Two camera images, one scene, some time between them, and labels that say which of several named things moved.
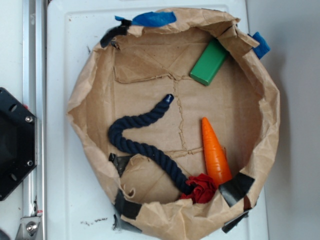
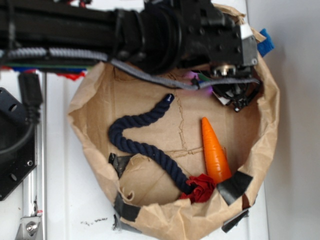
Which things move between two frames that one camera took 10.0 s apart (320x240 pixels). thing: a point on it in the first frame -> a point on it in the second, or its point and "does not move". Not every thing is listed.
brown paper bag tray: [180, 113] does not move
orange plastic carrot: [217, 164] does not move
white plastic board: [79, 206] -> [256, 226]
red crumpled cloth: [204, 188] does not move
